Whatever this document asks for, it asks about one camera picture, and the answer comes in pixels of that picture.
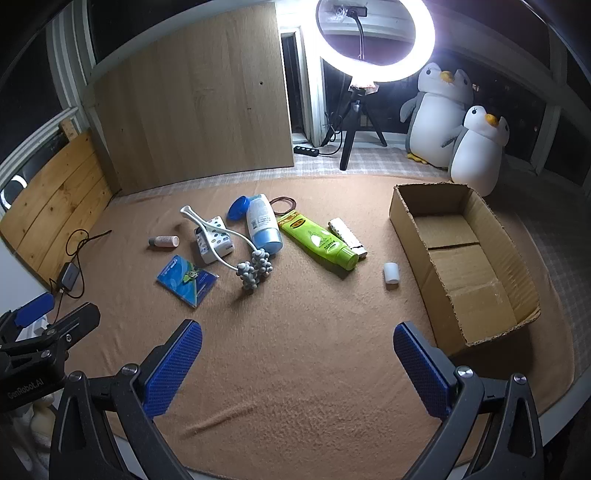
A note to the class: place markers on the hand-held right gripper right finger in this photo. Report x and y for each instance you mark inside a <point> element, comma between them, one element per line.
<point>422,369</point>

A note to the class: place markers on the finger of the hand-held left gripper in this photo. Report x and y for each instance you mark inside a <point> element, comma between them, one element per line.
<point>69,330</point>
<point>32,310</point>

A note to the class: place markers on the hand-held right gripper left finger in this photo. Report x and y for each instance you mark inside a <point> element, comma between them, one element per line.
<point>173,364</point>

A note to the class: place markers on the blue square packet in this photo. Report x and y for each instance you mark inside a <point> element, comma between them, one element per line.
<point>184,279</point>

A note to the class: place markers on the small white roll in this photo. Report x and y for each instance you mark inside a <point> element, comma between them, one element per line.
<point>392,273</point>

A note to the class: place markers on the brown cardboard box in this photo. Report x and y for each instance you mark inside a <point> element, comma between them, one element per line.
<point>480,277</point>

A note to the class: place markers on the white massager with grey balls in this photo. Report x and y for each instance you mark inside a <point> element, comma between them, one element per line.
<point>251,272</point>

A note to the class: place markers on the small pink bottle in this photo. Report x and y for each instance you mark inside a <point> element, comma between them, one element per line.
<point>166,241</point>

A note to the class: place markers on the white patterned tissue packet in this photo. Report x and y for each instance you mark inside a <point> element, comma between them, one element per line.
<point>221,240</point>

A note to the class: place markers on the white striped packet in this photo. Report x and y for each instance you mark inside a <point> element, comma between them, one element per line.
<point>346,235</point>

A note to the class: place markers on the green tube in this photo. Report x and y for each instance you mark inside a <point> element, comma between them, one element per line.
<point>318,240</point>

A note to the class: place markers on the blue round cap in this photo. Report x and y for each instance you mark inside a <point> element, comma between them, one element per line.
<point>238,208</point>

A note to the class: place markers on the white and blue lotion bottle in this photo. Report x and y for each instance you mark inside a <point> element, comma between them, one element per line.
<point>263,221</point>

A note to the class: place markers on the black power adapter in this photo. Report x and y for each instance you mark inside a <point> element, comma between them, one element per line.
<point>68,277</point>

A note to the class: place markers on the pine wood panel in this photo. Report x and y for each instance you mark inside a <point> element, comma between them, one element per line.
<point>55,207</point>

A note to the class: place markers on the small penguin plush toy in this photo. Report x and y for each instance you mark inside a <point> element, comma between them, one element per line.
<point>475,157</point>

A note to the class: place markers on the black power strip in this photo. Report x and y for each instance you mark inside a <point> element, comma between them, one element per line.
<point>307,151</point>

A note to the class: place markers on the large penguin plush toy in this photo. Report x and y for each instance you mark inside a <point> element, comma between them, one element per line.
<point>436,120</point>

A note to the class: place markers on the light wood board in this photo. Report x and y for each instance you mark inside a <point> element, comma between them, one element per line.
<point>194,101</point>

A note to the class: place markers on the white window frame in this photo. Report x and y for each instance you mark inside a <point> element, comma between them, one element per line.
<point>314,92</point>

